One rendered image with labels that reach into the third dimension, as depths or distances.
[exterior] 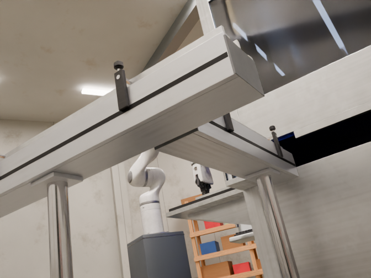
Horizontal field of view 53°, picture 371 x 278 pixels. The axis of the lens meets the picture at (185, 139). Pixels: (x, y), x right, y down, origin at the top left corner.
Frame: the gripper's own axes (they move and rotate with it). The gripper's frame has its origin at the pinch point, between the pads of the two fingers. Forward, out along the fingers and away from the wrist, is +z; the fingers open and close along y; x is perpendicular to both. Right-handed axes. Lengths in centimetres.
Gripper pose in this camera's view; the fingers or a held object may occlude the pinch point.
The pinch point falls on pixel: (206, 196)
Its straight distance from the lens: 173.2
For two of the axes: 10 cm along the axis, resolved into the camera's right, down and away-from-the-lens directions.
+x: -8.0, 3.6, 4.7
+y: 5.7, 2.3, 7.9
